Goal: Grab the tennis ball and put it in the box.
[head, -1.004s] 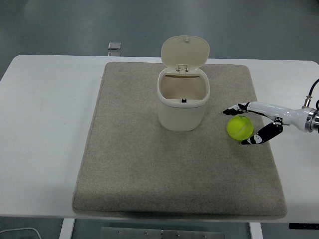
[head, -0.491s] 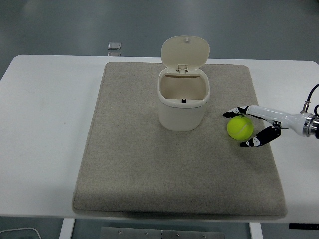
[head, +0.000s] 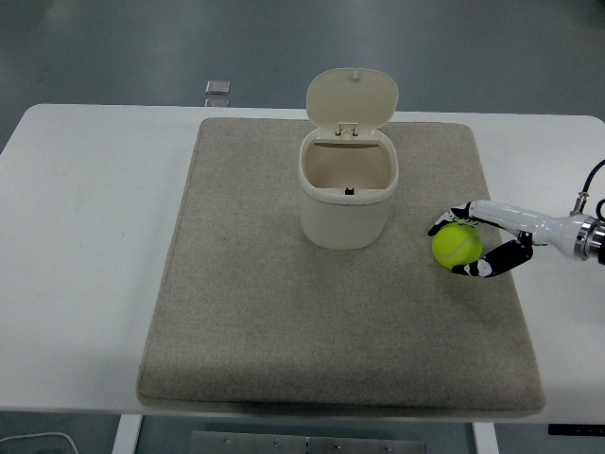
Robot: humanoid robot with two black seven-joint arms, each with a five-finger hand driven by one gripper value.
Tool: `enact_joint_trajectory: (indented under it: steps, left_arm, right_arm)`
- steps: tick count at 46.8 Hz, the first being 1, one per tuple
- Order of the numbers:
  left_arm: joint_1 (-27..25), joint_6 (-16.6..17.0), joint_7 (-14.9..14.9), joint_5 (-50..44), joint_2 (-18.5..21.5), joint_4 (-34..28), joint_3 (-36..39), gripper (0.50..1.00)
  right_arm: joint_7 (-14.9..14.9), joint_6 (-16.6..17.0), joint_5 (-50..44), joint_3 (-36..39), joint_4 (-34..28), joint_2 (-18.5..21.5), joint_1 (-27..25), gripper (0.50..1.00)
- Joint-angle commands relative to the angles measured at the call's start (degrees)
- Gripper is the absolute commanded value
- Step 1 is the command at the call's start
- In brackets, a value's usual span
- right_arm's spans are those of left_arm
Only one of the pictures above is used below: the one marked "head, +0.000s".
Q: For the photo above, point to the silver floor plate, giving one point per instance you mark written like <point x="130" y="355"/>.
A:
<point x="217" y="102"/>
<point x="218" y="86"/>

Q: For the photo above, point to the grey metal plate with screws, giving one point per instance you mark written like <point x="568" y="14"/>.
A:
<point x="260" y="444"/>

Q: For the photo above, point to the black table control panel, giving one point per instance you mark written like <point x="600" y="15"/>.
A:
<point x="576" y="430"/>

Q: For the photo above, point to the beige felt mat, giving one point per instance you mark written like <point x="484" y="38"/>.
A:
<point x="283" y="307"/>

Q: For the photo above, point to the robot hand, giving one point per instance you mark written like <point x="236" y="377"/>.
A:
<point x="553" y="229"/>

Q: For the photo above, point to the white table leg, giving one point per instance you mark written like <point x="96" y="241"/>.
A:
<point x="126" y="435"/>
<point x="484" y="440"/>

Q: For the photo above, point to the cream lidded bin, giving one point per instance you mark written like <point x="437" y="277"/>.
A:
<point x="342" y="220"/>

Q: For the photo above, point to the yellow tennis ball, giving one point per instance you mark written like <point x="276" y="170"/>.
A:
<point x="456" y="246"/>

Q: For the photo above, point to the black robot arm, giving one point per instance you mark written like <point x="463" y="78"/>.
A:
<point x="593" y="241"/>

